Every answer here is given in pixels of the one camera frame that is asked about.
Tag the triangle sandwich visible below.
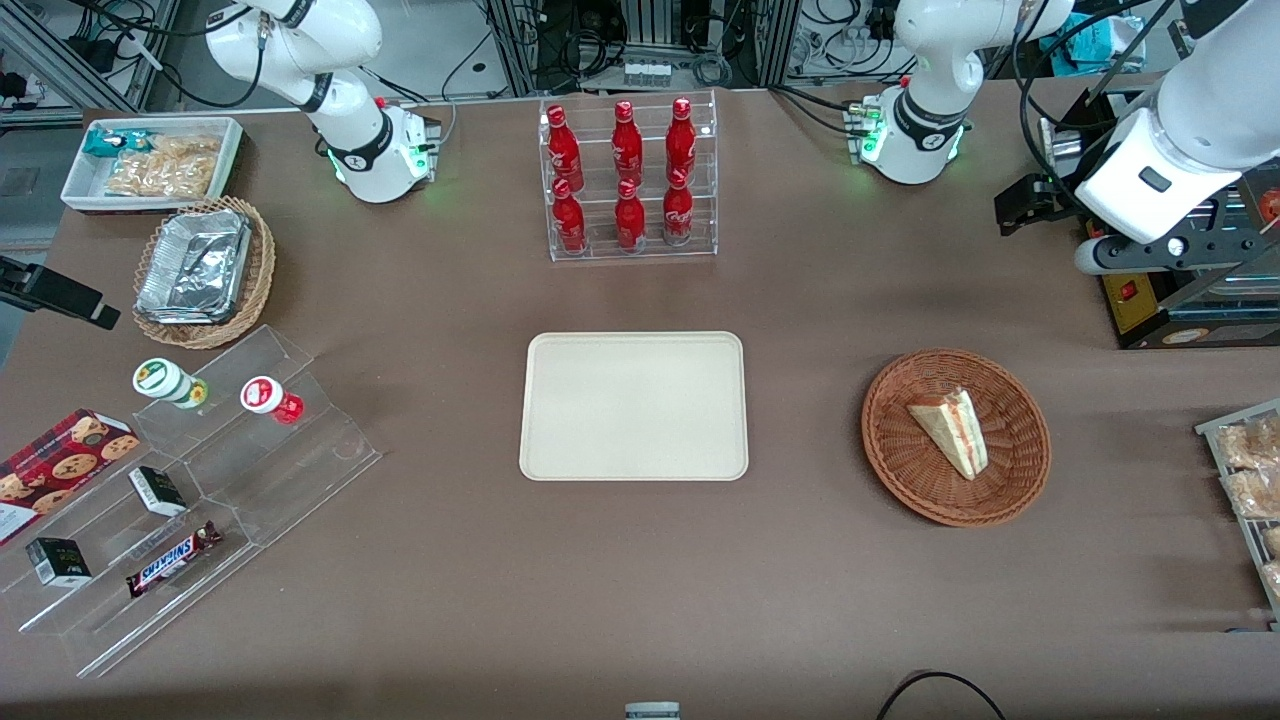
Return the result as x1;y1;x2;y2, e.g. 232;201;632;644
905;387;991;482

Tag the brown round wicker basket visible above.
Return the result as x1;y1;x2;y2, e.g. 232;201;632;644
861;347;1052;528

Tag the grey metal rack tray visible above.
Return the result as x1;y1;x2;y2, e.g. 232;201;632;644
1194;398;1280;633

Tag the beige plastic tray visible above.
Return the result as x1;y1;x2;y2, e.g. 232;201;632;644
518;331;750;483

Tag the tan wicker basket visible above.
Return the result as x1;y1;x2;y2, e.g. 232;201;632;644
131;195;277;351

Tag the aluminium foil tray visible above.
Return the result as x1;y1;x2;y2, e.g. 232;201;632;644
135;208;252;326

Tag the black machine with yellow panel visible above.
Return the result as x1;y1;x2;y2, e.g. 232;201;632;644
1037;88;1280;351

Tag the red cola bottle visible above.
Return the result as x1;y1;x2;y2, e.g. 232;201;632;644
546;105;585;193
665;97;698;187
613;179;648;252
661;168;695;248
610;100;645;187
551;178;589;255

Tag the clear acrylic bottle rack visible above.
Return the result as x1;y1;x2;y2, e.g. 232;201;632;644
538;89;719;264

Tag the red lidded white cup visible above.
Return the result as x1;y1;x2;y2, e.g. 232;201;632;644
240;375;305;426

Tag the clear acrylic stepped display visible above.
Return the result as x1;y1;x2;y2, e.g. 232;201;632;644
0;324;384;680

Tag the clear bag of chips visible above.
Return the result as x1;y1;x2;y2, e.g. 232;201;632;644
104;134;223;199

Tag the green lidded white cup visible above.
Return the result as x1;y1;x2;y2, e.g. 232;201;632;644
132;357;210;411

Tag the small black box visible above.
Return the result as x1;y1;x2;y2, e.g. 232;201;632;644
25;536;93;588
128;465;189;518

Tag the teal snack packet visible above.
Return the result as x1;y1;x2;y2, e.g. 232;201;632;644
82;127;153;159

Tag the Snickers chocolate bar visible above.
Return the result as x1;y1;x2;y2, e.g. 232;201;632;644
125;520;224;600

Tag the white rectangular snack bin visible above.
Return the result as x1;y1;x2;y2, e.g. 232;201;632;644
60;116;245;216

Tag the black flat bar device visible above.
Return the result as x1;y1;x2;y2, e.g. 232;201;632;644
0;255;122;332

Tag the red plaid cookie box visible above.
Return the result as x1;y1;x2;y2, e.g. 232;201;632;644
0;408;141;548

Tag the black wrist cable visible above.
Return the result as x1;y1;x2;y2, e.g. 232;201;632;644
1011;0;1181;193

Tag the black looped cable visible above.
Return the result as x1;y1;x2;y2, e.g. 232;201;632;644
876;670;1008;720

